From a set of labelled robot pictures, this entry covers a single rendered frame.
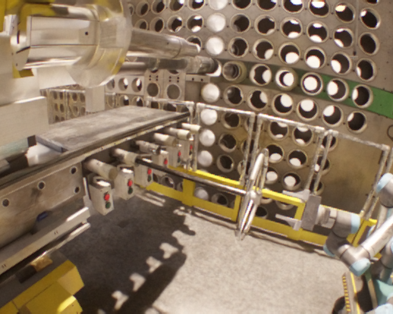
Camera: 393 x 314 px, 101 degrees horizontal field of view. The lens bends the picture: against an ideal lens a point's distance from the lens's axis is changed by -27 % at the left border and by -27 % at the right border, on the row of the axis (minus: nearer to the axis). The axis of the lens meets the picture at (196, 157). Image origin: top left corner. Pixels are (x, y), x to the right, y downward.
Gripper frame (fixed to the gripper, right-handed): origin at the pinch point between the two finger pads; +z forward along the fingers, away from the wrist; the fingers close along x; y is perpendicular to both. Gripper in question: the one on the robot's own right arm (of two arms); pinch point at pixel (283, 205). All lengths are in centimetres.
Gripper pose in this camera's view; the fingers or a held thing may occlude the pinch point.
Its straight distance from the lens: 88.4
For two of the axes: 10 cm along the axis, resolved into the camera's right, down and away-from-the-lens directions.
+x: 3.1, -9.4, 1.3
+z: -8.9, -2.4, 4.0
